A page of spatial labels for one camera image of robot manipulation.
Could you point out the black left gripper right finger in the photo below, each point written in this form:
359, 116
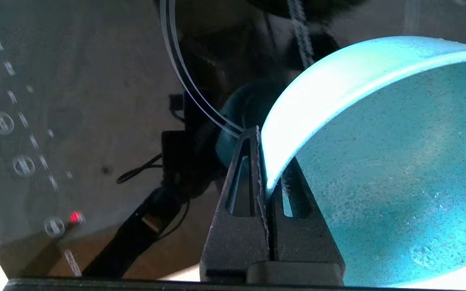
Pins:
306, 250

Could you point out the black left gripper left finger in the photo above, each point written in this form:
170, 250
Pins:
237, 250

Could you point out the blue plastic bowl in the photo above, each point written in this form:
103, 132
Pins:
378, 182

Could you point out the black induction cooktop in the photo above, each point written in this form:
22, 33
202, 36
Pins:
75, 101

